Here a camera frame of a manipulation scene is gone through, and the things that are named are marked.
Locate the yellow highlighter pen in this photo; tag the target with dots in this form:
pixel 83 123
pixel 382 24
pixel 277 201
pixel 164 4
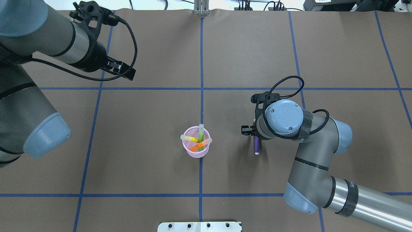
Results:
pixel 189 138

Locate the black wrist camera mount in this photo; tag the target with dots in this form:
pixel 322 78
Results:
pixel 90 17

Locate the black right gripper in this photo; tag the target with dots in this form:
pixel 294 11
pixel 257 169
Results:
pixel 247 130

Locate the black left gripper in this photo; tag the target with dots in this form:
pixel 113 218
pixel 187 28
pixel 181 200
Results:
pixel 96 58

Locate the green highlighter pen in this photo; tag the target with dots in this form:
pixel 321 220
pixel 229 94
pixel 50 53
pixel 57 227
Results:
pixel 201 133

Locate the orange highlighter pen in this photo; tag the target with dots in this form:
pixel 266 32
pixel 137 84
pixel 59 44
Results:
pixel 200 145

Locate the pink mesh pen holder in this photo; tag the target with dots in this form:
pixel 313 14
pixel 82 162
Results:
pixel 194 132

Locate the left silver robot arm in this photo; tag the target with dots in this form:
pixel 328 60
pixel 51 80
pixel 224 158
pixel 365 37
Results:
pixel 33 32

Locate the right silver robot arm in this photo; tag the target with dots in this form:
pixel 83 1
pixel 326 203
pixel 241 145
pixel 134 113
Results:
pixel 172 147

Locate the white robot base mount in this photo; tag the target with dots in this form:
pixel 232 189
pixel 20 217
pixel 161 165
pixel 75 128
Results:
pixel 211 226

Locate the purple highlighter pen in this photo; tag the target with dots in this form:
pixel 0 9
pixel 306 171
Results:
pixel 256 142

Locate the aluminium frame post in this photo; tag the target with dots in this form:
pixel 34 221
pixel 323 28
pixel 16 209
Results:
pixel 201 7

